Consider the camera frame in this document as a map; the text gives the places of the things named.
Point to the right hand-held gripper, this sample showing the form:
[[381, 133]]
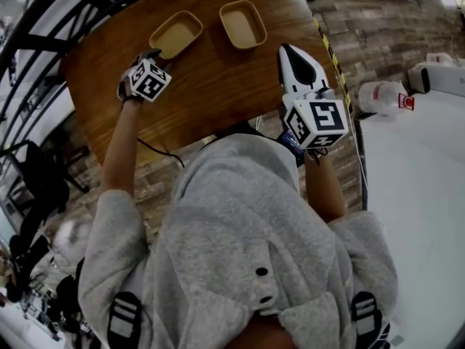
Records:
[[323, 122]]

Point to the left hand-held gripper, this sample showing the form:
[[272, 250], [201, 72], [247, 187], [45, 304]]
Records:
[[149, 82]]

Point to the person's left forearm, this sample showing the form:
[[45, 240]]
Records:
[[120, 151]]

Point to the person's right forearm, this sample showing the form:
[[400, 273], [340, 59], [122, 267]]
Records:
[[323, 184]]

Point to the yellow black hazard tape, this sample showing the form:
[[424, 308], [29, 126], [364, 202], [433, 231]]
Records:
[[330, 56]]

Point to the black screen device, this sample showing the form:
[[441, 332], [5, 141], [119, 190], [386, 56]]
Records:
[[292, 142]]

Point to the clear plastic water jug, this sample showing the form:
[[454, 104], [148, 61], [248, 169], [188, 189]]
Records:
[[378, 98]]

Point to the person's black trousers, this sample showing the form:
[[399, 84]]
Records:
[[239, 129]]

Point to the white floor appliance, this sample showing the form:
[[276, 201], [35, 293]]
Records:
[[439, 78]]

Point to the red label water jug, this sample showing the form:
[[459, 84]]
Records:
[[439, 58]]

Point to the grey fleece jacket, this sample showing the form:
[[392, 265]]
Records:
[[236, 231]]

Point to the black chair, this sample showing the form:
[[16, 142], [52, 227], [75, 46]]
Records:
[[40, 180]]

